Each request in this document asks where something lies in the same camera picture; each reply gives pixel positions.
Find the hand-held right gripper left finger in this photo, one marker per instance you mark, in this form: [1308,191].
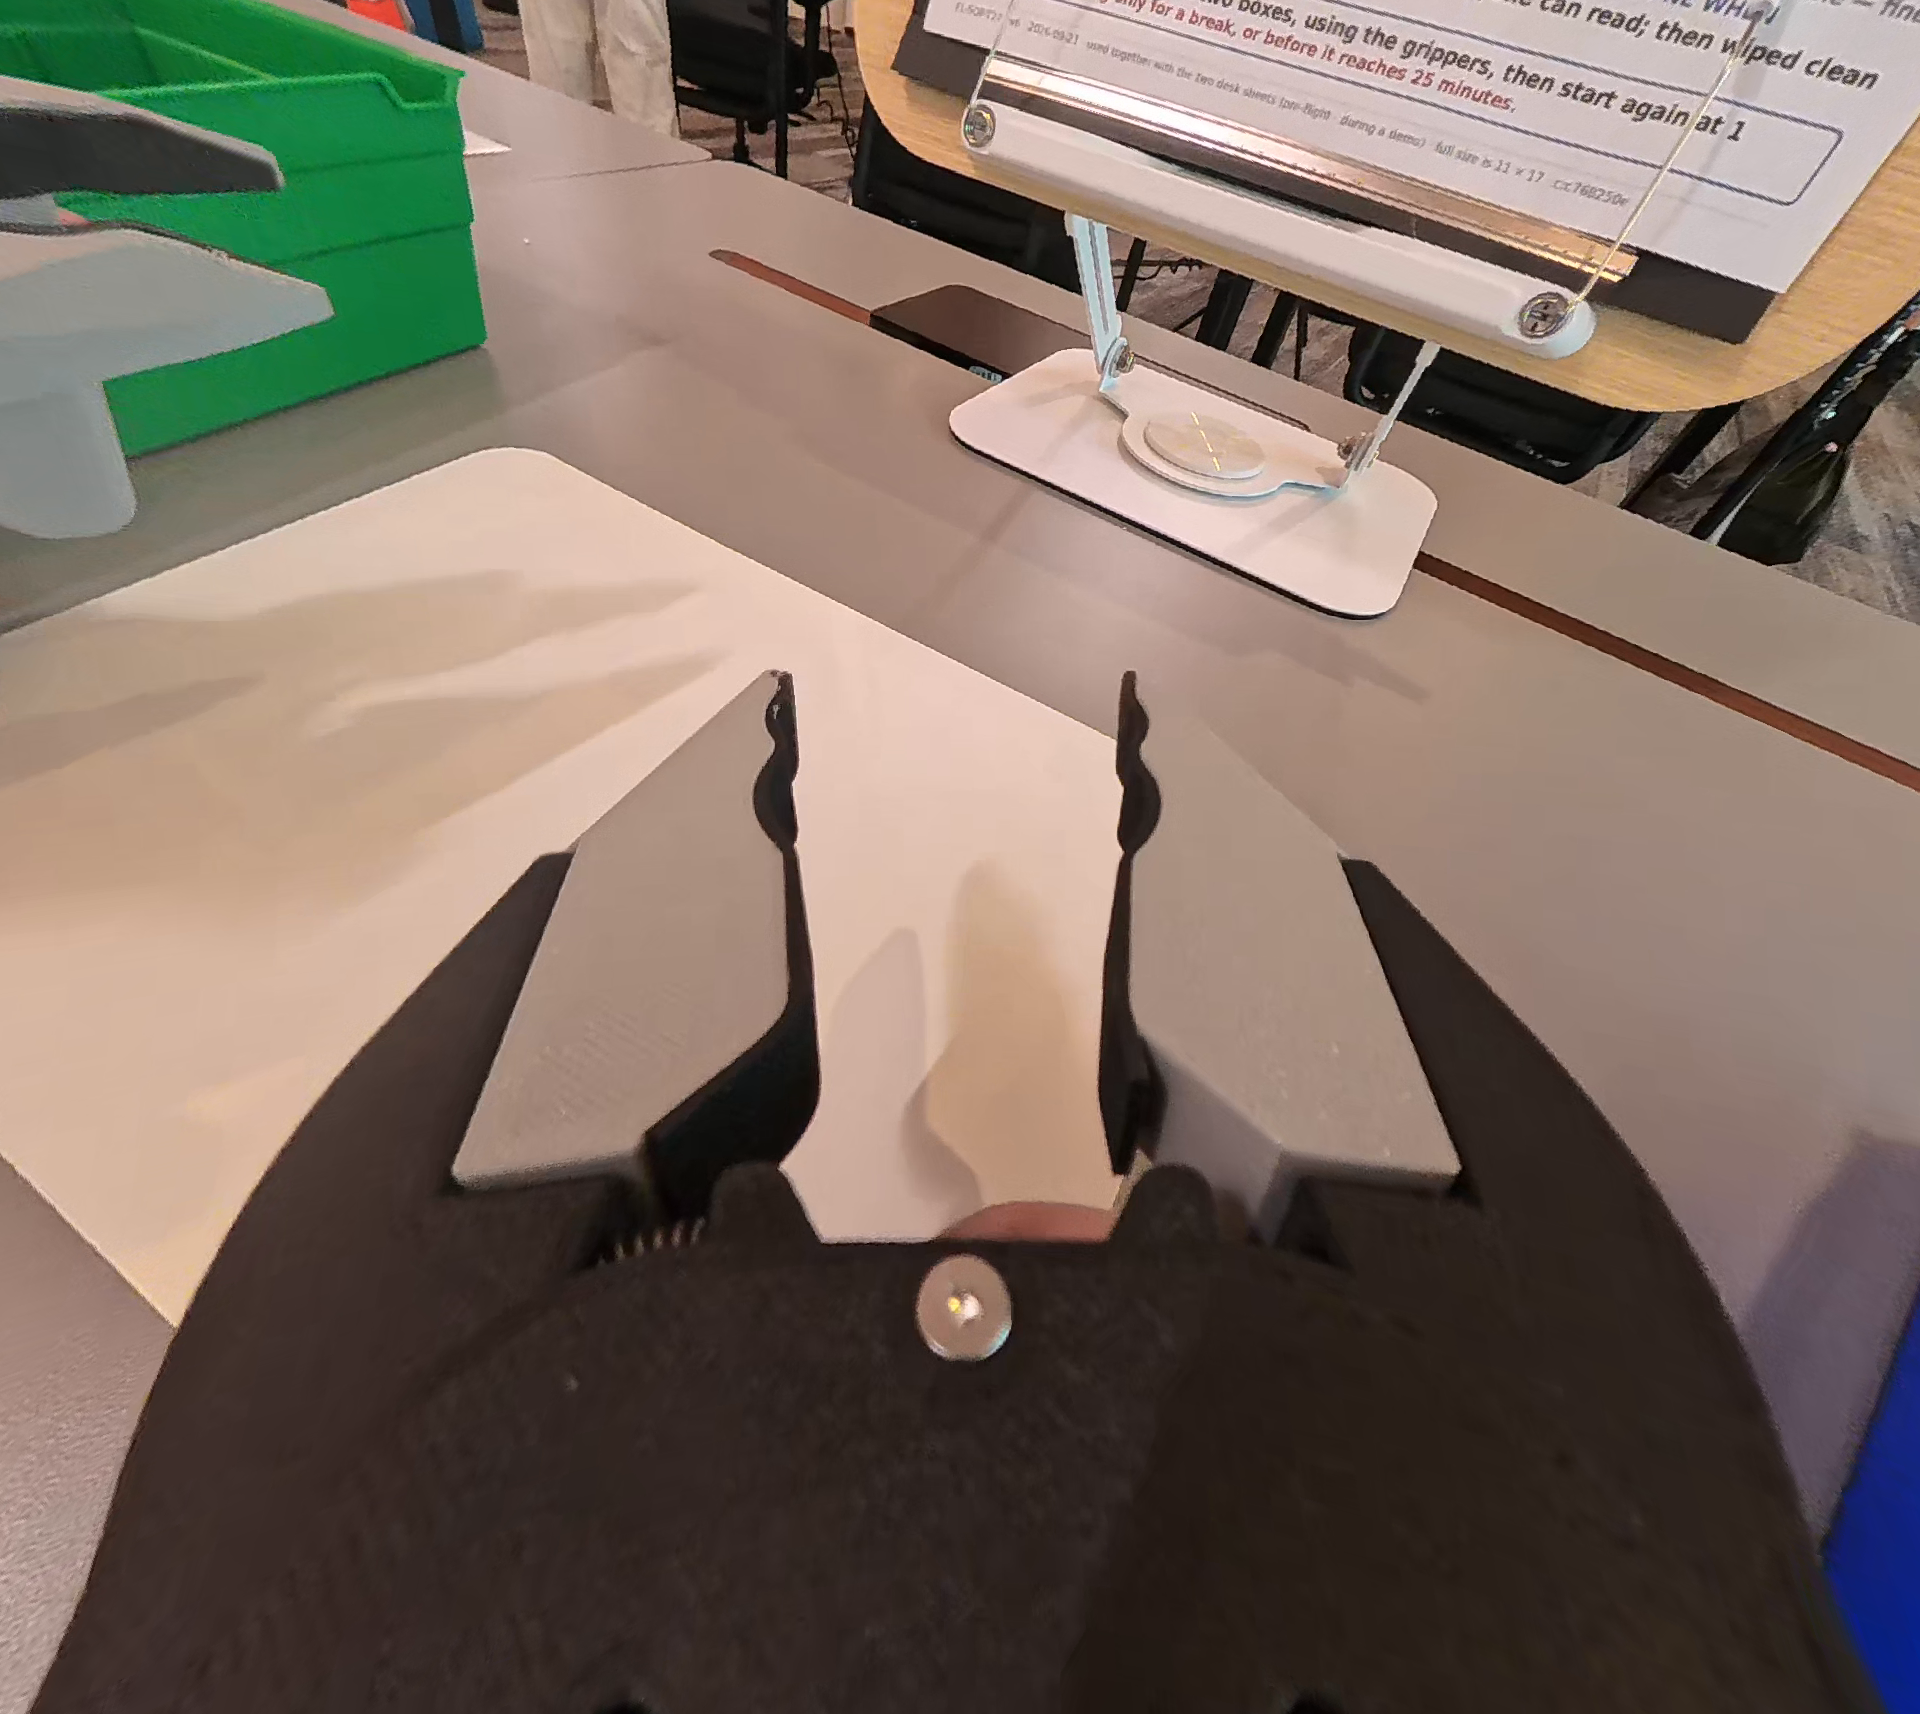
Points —
[645,995]

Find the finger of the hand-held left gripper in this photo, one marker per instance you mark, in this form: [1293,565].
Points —
[135,146]
[150,313]

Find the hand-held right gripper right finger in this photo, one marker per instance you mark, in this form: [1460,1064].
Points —
[1274,995]

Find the green plastic bin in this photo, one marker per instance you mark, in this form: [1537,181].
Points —
[301,168]

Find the white whiteboard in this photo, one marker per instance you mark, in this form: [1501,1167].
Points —
[1320,528]
[375,768]

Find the blue plastic bin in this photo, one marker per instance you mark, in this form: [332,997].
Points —
[1882,1518]

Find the dark wooden stand base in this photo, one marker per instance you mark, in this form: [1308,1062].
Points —
[961,326]

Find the dark bag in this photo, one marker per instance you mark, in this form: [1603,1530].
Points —
[1801,469]

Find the instruction poster board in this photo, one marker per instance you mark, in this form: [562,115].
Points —
[1424,18]

